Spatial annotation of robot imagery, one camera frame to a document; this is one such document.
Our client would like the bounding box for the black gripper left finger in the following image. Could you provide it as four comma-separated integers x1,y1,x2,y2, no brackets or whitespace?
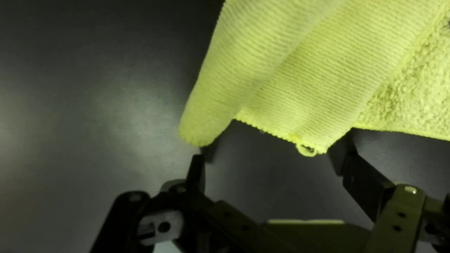
90,154,301,253

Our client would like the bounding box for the yellow towel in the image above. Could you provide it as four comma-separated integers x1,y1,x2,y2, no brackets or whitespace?
178,0,450,159

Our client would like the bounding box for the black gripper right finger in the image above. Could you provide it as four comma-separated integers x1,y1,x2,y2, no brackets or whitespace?
329,138,450,253

